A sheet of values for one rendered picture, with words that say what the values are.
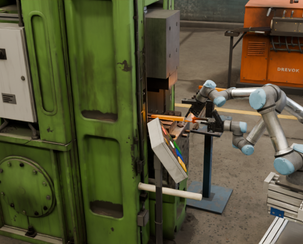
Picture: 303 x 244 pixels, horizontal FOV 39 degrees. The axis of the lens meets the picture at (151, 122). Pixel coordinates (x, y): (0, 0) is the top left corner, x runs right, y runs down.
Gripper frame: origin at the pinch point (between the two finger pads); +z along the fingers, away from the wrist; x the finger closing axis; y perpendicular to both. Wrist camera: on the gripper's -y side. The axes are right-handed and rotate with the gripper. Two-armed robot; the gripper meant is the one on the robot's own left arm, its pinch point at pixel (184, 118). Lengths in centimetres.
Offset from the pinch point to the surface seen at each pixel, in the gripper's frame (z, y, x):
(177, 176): -4, 16, -70
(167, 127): 7.3, -6.4, -10.3
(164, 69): -31.7, -28.4, -17.1
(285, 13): -34, 32, 354
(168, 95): 6.3, -21.4, 29.8
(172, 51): -40, -31, -3
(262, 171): 64, 94, 115
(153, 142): -15, -6, -70
